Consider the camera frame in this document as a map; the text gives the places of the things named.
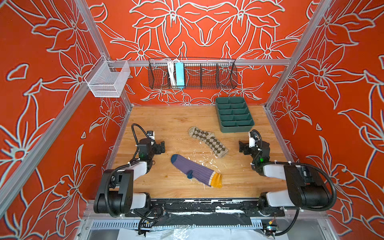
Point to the purple sock with yellow cuff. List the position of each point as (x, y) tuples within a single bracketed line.
[(198, 172)]

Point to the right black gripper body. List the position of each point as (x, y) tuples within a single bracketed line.
[(244, 147)]

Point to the black wire wall basket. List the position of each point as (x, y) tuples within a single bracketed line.
[(200, 73)]

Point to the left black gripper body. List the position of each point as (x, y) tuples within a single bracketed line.
[(160, 146)]

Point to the clear plastic wall bin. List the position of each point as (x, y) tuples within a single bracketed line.
[(107, 79)]

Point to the green compartment tray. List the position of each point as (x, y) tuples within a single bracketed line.
[(233, 115)]

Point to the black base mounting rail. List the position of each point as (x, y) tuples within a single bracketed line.
[(245, 206)]

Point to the light blue box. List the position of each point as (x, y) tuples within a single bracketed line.
[(180, 75)]

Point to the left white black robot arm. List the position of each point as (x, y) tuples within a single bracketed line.
[(115, 195)]

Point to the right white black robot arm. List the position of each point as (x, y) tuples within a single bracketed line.
[(308, 187)]

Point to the beige brown argyle sock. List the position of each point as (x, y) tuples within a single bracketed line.
[(210, 140)]

